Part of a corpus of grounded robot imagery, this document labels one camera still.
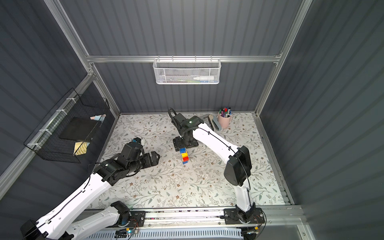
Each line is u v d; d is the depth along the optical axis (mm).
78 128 754
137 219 731
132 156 551
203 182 854
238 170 478
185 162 915
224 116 1049
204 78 937
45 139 626
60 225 390
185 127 577
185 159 829
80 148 606
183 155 826
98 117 839
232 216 740
